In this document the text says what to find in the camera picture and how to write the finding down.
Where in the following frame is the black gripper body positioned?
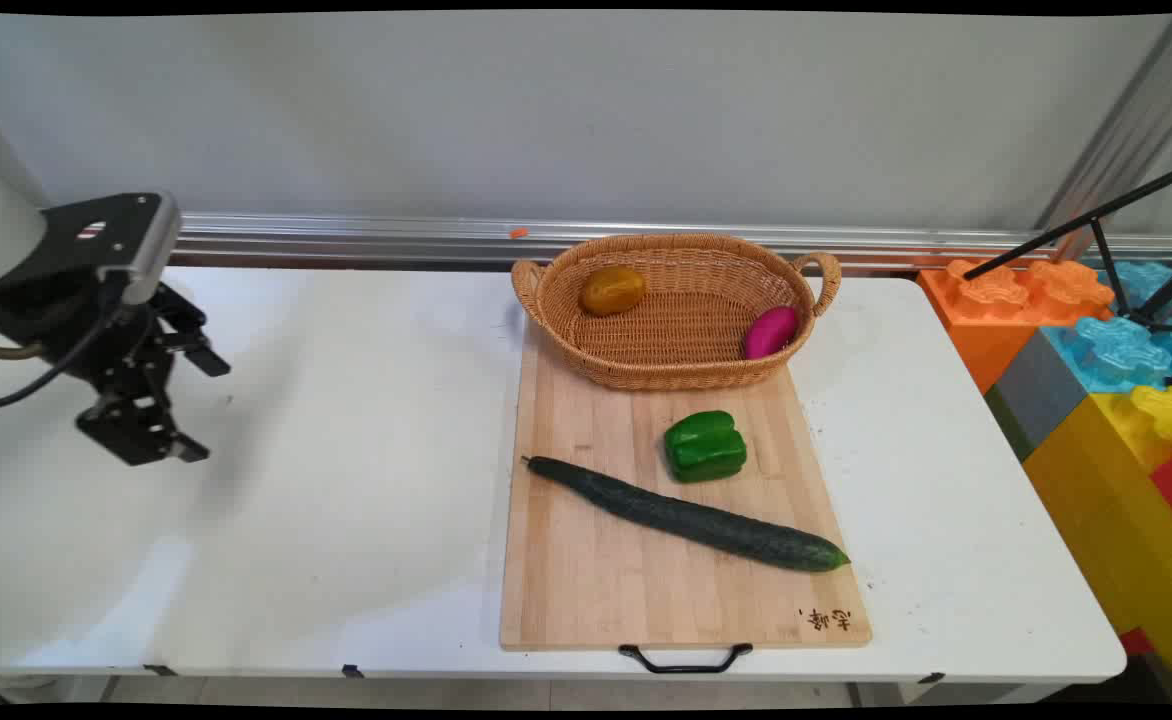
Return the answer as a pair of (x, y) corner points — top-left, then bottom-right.
(0, 272), (179, 403)

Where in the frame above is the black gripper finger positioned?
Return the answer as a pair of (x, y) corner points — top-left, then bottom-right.
(75, 394), (212, 468)
(150, 283), (233, 380)

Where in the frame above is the horizontal aluminium rail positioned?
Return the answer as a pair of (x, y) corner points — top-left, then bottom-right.
(172, 212), (1172, 275)

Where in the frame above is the black cutting board handle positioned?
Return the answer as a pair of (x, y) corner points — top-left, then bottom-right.
(618, 643), (754, 676)

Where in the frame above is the yellow toy mango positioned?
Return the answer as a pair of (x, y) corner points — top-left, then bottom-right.
(579, 265), (648, 318)

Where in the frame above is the woven wicker basket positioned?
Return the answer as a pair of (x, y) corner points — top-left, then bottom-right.
(511, 233), (843, 392)

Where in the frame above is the grey giant building block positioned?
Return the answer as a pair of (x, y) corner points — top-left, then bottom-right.
(983, 328), (1093, 463)

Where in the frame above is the wooden cutting board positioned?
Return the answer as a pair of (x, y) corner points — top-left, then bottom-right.
(499, 318), (873, 653)

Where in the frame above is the yellow giant building block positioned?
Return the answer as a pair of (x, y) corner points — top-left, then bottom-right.
(1023, 384), (1172, 703)

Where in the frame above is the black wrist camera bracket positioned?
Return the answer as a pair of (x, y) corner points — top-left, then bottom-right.
(41, 192), (162, 293)

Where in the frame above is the orange giant building block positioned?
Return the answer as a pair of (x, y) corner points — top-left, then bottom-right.
(917, 258), (1117, 397)

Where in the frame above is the black tripod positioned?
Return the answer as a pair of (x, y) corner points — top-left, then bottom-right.
(963, 160), (1172, 336)

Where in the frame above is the green toy bell pepper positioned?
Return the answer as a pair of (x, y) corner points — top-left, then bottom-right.
(663, 410), (748, 485)

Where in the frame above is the blue giant building block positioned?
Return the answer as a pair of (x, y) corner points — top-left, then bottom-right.
(1040, 260), (1172, 395)

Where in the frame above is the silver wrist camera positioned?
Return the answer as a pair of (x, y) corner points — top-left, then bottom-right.
(122, 194), (183, 307)

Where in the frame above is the magenta toy sweet potato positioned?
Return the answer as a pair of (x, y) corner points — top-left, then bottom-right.
(742, 305), (800, 361)

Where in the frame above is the dark green toy cucumber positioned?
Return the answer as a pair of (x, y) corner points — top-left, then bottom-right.
(521, 455), (852, 574)

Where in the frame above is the diagonal aluminium profile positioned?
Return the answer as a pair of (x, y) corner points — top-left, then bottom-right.
(1034, 15), (1172, 263)

